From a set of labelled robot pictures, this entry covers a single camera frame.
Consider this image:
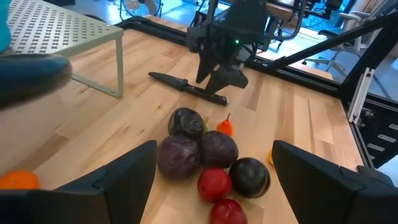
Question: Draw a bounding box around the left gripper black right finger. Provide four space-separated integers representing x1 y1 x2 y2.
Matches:
272 140 398 224

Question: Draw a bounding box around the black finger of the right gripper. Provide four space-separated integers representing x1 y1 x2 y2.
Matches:
195 57 218 84
205 67 249 96

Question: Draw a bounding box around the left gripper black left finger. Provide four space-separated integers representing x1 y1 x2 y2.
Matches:
58 140 158 224

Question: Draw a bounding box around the black sheathed knife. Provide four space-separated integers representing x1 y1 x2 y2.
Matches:
148 72 230 107

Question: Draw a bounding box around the orange yellow pear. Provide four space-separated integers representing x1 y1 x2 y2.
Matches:
216 112 235 137

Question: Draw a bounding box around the dark green-purple fig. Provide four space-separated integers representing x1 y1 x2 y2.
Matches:
167 107 208 141

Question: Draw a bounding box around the purple cabbage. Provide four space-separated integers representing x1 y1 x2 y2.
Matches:
157 134 201 181

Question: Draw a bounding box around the dark plum right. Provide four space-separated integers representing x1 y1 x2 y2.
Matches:
200 130 239 169

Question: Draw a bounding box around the standing floor fan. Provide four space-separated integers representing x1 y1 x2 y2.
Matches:
119 0 163 19

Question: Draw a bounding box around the white office chair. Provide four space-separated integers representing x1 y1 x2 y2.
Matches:
303 11 376 77

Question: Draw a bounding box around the teal collapsible bowl grey rim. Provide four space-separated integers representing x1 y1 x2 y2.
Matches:
0 0 73 110

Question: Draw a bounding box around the pale green perforated shelf riser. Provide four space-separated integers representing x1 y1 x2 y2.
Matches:
5 0 125 99

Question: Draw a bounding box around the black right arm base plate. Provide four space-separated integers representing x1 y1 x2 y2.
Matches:
354 99 398 169

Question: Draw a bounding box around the silver aluminium bracket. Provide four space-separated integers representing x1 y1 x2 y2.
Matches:
347 67 376 124

